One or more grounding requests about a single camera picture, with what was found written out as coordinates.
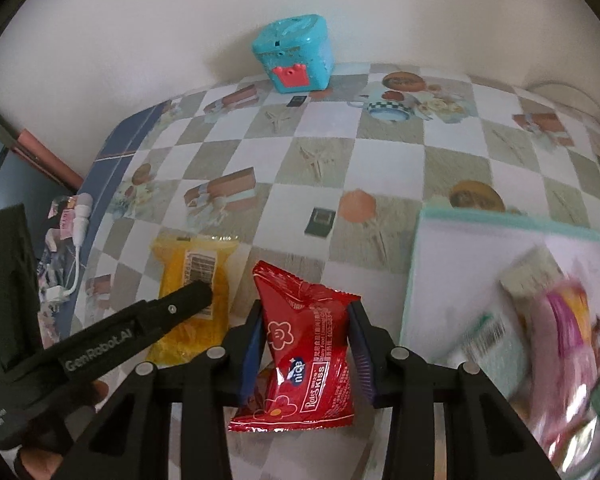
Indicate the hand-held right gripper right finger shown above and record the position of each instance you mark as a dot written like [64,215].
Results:
[362,355]

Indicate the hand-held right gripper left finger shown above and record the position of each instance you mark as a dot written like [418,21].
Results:
[250,355]

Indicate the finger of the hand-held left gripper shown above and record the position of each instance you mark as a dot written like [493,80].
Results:
[180,302]

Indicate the yellow snack packet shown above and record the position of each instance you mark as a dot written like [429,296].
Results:
[172,260]

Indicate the red snack packet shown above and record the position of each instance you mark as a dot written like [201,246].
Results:
[300,350]

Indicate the shallow teal-edged tray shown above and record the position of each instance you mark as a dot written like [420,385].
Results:
[455,270]

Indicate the green and white speckled packet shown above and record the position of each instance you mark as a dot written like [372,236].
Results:
[495,350]

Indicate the pink cake roll packet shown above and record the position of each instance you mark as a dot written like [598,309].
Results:
[565,350]

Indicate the person's left hand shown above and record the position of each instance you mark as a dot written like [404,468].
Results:
[37,465]

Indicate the crumpled patterned wrapper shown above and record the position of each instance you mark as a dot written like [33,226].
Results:
[55,260]

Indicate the pink tube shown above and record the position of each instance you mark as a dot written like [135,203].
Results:
[65,222]

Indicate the pink board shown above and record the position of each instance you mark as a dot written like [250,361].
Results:
[45,157]

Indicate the teal toy box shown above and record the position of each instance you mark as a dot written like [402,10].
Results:
[292,50]

